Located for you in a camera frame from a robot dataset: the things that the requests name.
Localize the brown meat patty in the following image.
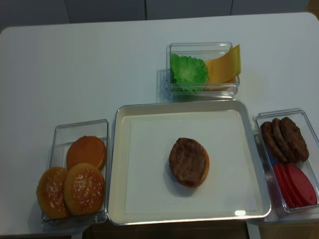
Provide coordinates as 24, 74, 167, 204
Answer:
168, 137, 207, 188

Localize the green lettuce leaf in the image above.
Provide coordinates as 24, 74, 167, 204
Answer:
170, 54, 209, 92

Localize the clear lettuce cheese container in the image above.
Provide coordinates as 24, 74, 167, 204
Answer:
166, 42, 241, 98

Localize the silver metal baking tray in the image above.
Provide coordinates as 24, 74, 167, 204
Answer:
108, 100, 271, 225

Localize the flat yellow cheese slice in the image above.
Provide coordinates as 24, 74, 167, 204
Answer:
204, 78, 236, 91

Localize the bottom bun on tray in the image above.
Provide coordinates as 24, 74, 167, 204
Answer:
171, 139, 210, 188

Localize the white paper tray liner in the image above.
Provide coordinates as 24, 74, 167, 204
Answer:
125, 110, 257, 217

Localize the plain bun bottom in container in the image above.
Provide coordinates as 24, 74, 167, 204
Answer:
66, 136, 107, 170

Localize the upright yellow cheese slice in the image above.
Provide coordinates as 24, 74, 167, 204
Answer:
205, 44, 241, 84

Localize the right sesame bun top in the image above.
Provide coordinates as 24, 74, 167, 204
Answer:
63, 163, 105, 215

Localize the sesame bun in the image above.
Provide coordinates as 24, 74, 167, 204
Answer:
36, 167, 70, 219
63, 163, 105, 215

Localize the leftmost brown patty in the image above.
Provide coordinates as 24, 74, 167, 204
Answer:
260, 121, 289, 164

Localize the clear bun container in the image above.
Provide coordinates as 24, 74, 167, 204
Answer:
36, 119, 109, 228

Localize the middle red tomato slice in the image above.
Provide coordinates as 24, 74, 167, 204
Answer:
278, 164, 303, 208

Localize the red tomato slice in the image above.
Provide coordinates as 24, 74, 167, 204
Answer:
278, 164, 303, 208
274, 164, 295, 208
286, 164, 317, 207

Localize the left sesame bun top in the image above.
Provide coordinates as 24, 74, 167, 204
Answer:
36, 167, 70, 219

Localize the clear patty tomato container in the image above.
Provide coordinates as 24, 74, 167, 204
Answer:
254, 109, 319, 218

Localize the back red tomato slice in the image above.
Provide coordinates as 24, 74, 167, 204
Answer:
274, 164, 295, 208

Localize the front red tomato slice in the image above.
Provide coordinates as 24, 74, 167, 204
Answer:
286, 164, 317, 207

